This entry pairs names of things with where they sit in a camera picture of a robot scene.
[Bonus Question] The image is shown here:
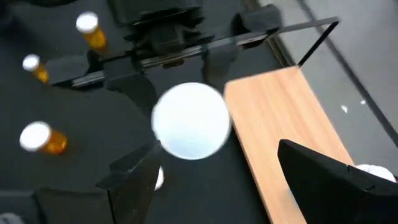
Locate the light wooden board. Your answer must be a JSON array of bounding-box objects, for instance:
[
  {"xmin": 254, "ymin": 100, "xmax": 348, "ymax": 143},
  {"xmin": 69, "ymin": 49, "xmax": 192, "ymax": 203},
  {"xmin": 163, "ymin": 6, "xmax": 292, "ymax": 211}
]
[{"xmin": 223, "ymin": 17, "xmax": 355, "ymax": 224}]

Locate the small orange pill bottle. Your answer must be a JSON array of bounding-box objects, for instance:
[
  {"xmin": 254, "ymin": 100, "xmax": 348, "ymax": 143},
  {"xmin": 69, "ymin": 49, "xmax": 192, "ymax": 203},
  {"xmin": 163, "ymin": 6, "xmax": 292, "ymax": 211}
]
[{"xmin": 21, "ymin": 54, "xmax": 50, "ymax": 85}]

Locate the white medicine bottle blue label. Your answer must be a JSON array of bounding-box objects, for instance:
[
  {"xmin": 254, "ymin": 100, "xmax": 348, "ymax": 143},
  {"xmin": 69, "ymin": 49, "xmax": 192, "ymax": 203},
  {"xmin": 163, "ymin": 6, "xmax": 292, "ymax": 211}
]
[{"xmin": 354, "ymin": 164, "xmax": 397, "ymax": 184}]

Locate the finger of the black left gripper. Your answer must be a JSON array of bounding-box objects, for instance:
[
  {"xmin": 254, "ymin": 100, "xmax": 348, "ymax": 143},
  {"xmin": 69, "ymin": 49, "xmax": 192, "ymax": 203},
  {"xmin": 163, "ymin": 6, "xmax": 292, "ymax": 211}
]
[
  {"xmin": 201, "ymin": 41, "xmax": 243, "ymax": 95},
  {"xmin": 102, "ymin": 57, "xmax": 160, "ymax": 116}
]

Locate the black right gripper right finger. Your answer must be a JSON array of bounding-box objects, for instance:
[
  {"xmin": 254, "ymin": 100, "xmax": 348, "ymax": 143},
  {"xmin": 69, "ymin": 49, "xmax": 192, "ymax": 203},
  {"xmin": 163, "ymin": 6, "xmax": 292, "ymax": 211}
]
[{"xmin": 277, "ymin": 139, "xmax": 398, "ymax": 224}]

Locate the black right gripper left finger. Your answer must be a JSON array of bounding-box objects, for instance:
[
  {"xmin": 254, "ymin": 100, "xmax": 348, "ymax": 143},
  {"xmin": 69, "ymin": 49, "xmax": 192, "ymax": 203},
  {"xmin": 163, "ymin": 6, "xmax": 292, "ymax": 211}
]
[{"xmin": 95, "ymin": 139, "xmax": 162, "ymax": 224}]

